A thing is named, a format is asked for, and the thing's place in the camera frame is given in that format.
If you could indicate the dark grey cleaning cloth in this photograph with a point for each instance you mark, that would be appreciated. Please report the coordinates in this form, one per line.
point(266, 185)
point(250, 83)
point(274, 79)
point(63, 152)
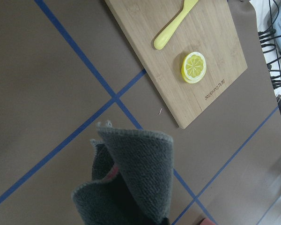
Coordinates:
point(131, 180)

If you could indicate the yellow lemon slice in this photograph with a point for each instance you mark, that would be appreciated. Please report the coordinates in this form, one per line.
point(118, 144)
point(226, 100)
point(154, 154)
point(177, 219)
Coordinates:
point(193, 67)

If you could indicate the bamboo cutting board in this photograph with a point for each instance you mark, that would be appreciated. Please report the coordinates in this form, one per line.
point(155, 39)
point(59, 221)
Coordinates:
point(189, 48)

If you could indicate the yellow plastic knife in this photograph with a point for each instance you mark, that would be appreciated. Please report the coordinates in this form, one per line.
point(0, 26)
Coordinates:
point(162, 39)

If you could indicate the pink plastic bin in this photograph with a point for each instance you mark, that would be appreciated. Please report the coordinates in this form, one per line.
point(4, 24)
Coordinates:
point(206, 221)

